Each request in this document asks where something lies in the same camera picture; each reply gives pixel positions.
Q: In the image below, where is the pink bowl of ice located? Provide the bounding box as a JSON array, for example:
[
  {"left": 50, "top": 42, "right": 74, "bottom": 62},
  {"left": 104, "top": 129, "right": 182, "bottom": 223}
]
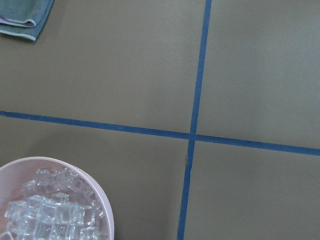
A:
[{"left": 0, "top": 156, "right": 115, "bottom": 240}]

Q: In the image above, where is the grey folded cloth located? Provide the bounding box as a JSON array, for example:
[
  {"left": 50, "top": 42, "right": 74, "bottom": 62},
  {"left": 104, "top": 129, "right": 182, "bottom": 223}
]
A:
[{"left": 0, "top": 0, "right": 54, "bottom": 41}]

